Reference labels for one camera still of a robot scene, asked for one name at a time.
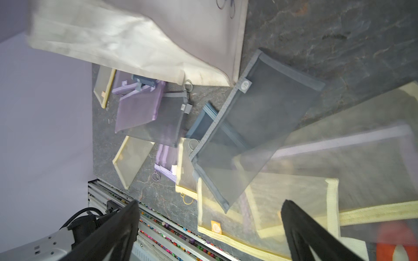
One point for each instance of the purple mesh pouch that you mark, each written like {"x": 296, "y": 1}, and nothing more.
{"x": 138, "y": 104}
{"x": 374, "y": 168}

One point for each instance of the cream canvas tote bag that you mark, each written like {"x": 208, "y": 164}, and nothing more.
{"x": 173, "y": 41}

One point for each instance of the grey mesh pouch by bag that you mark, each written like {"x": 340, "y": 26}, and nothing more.
{"x": 264, "y": 107}

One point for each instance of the yellow mesh pouch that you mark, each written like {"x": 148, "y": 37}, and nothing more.
{"x": 103, "y": 84}
{"x": 253, "y": 224}
{"x": 130, "y": 158}

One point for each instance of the blue grey mesh pouch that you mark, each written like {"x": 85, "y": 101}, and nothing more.
{"x": 205, "y": 120}

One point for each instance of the red patterned garden glove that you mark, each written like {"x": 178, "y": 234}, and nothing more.
{"x": 396, "y": 242}

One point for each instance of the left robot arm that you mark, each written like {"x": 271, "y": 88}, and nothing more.
{"x": 57, "y": 245}

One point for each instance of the dark blue mesh pouch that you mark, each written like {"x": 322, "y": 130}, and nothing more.
{"x": 144, "y": 83}

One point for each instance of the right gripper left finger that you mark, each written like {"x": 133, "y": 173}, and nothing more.
{"x": 112, "y": 241}

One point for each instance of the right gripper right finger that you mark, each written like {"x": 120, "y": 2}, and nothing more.
{"x": 304, "y": 236}

